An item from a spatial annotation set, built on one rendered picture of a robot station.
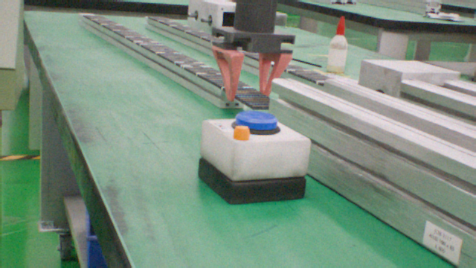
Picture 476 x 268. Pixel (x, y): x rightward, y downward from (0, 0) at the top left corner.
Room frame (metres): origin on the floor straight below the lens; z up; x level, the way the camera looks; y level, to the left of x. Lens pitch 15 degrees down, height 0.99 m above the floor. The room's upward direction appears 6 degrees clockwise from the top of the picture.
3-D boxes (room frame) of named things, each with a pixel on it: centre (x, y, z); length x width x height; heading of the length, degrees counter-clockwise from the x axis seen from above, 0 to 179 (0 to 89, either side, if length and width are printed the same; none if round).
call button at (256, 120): (0.61, -0.02, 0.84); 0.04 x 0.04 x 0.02
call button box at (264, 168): (0.61, -0.02, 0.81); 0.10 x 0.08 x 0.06; 117
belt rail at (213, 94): (1.38, 0.23, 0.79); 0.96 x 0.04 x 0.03; 27
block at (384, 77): (0.89, -0.22, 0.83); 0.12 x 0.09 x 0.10; 117
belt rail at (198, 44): (1.46, 0.06, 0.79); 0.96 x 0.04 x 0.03; 27
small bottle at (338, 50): (1.39, -0.19, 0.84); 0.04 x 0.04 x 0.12
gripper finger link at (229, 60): (0.90, 0.00, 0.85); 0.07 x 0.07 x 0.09; 27
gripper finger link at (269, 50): (0.92, -0.02, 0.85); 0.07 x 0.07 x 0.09; 27
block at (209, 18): (1.79, 0.08, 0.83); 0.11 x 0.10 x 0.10; 119
